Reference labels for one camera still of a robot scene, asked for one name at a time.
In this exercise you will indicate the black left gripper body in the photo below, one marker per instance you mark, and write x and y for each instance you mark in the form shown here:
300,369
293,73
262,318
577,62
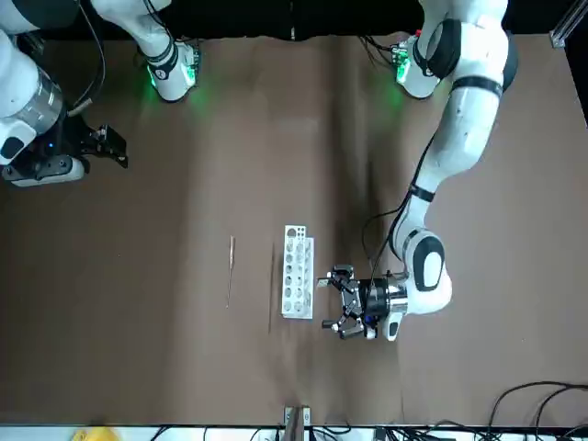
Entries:
374,301

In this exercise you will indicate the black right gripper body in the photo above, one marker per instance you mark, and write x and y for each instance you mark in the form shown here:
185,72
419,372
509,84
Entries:
64,135

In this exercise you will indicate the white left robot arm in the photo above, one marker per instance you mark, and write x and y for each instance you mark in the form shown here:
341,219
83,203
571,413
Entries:
468,119

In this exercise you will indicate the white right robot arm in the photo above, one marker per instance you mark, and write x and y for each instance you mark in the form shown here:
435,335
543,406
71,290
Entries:
23,87

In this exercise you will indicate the white test tube rack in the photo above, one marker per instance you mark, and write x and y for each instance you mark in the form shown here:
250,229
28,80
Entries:
298,312

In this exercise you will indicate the yellow plastic basket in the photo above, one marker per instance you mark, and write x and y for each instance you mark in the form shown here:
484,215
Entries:
96,434

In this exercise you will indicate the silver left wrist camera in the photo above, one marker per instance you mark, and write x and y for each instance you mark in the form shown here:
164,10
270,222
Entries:
372,331

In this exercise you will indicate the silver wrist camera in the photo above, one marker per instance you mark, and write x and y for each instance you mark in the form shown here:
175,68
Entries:
69,172
372,331

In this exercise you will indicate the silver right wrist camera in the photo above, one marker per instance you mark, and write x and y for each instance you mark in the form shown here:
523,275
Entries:
69,172

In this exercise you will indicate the aluminium frame rail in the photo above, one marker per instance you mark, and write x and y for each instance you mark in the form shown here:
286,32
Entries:
37,45

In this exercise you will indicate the aluminium frame post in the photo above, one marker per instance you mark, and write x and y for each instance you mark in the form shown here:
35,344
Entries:
296,422
567,25

